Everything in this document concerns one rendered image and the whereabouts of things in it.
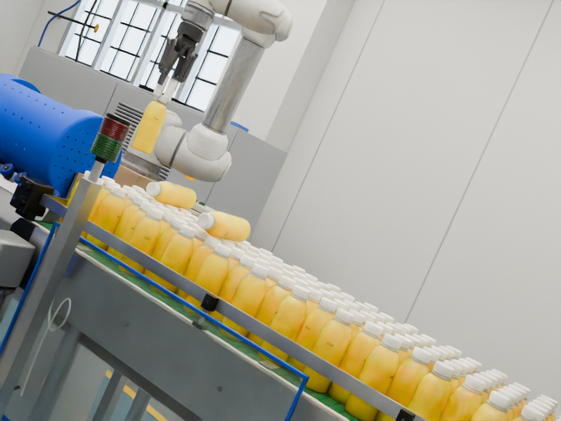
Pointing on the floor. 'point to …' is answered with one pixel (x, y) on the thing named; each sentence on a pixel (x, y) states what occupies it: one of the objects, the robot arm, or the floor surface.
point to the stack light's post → (46, 287)
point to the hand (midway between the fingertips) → (165, 88)
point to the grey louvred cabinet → (61, 65)
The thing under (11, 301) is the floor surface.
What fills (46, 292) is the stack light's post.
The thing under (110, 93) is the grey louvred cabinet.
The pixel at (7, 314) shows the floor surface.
